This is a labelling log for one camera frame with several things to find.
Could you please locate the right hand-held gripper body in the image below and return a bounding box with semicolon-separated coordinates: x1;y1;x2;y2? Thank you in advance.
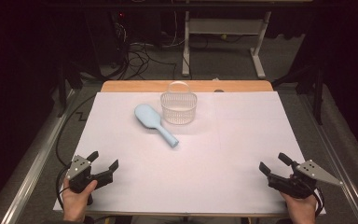
267;159;344;200

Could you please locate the white metal desk frame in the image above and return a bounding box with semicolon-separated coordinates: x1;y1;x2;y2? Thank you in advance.
181;10;273;80

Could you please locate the long black floor cable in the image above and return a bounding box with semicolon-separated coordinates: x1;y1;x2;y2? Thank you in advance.
55;93;97;167

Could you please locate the bundle of black floor cables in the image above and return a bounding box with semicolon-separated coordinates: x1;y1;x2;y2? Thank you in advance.
105;40;179;81

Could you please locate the person's right hand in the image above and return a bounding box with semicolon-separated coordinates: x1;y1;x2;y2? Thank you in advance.
280;174;319;222

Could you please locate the hand-held gripper cable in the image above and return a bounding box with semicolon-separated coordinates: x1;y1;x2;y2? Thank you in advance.
55;163;73;210
310;181;325;217

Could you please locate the person's left hand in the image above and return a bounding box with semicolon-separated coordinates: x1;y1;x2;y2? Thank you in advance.
62;176;99;220

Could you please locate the left hand-held gripper cable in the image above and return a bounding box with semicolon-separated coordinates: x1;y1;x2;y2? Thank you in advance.
55;163;73;210

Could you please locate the aluminium floor rail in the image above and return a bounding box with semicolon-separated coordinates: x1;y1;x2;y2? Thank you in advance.
0;89;76;224
297;92;358;224

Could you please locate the white plastic mesh basket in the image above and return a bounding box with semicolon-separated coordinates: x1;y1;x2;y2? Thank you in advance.
159;80;199;126

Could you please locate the black computer tower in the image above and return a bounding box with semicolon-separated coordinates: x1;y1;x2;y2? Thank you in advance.
83;8;129;68

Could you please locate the right hand-held gripper cable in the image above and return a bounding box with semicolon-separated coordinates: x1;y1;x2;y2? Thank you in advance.
310;181;325;217

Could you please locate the white table cover board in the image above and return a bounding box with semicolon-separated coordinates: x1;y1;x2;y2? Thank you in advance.
53;91;326;216

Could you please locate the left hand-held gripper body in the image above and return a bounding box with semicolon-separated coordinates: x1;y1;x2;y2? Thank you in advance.
65;154;104;206

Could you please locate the light blue hairbrush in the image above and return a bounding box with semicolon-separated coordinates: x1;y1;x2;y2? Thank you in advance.
133;104;180;149

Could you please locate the black metal stand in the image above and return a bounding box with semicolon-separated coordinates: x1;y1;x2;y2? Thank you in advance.
271;60;325;126
56;59;84;119

